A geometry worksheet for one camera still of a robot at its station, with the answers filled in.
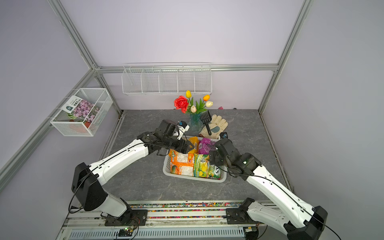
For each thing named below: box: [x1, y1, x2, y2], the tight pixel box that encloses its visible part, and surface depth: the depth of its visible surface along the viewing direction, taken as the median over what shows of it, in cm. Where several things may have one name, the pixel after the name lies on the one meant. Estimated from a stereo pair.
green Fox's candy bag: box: [193, 153, 222, 180], surface depth 80 cm
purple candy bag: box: [198, 137, 217, 155], surface depth 88 cm
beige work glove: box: [199, 114, 229, 140], surface depth 111 cm
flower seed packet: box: [61, 95, 100, 123], surface depth 75 cm
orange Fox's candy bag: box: [168, 148, 195, 177], surface depth 82 cm
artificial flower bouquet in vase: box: [173, 90, 213, 136], surface depth 87 cm
